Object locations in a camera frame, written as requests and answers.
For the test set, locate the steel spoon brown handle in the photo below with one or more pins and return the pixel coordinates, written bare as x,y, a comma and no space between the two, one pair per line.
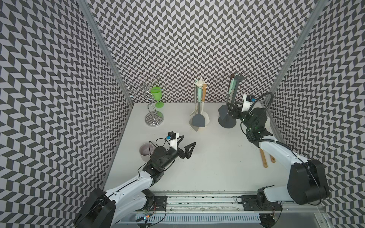
230,87

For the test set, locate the grey spatula mint handle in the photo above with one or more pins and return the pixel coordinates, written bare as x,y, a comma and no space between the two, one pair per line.
223,110

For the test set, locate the chrome wire glass rack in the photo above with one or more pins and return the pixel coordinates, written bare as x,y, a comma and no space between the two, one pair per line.
154,117

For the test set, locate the cream utensil rack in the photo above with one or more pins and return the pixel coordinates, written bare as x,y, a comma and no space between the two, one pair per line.
200,82

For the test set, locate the metal base rail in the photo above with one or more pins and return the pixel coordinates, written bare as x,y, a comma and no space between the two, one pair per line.
201,209

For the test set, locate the pink ceramic cup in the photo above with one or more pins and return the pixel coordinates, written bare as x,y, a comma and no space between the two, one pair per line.
146,150

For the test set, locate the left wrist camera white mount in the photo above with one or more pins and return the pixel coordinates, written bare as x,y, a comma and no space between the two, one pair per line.
173,139

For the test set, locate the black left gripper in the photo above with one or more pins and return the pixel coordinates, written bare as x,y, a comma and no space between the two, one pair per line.
178,151

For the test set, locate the dark grey utensil rack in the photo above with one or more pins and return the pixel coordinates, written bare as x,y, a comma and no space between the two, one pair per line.
228,122

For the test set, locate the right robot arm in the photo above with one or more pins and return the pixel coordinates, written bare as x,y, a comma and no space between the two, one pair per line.
307,182

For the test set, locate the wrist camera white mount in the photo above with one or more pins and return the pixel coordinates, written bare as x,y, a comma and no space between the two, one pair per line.
173,139
248,101

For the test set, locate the grey turner mint handle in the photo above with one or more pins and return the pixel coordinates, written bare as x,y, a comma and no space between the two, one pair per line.
198,119

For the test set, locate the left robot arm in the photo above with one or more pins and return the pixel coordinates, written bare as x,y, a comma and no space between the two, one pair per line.
128,191

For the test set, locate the green plastic goblet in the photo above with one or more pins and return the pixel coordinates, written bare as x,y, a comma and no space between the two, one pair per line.
156,92

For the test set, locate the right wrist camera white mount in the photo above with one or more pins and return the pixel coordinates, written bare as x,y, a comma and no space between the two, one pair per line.
248,101

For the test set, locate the white spatula wooden handle rack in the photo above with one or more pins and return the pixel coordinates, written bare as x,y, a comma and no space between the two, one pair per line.
205,115

